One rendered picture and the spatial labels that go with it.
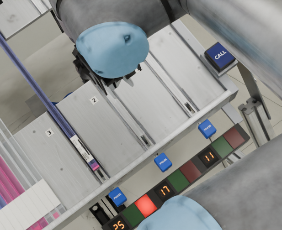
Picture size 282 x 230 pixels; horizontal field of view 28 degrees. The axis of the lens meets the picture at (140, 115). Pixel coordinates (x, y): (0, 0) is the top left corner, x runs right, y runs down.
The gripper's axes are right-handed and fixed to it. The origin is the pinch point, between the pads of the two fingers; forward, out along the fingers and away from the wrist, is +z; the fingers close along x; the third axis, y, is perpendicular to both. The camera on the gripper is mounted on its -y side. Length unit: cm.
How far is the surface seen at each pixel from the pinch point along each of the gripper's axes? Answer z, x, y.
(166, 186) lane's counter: 19.8, -2.2, 14.5
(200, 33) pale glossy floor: 147, 72, -85
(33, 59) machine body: 68, -4, -68
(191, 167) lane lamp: 19.8, 4.0, 14.6
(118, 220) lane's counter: 19.7, -13.6, 14.1
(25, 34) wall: 145, 5, -145
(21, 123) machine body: 53, -19, -40
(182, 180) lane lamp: 20.0, 1.1, 15.4
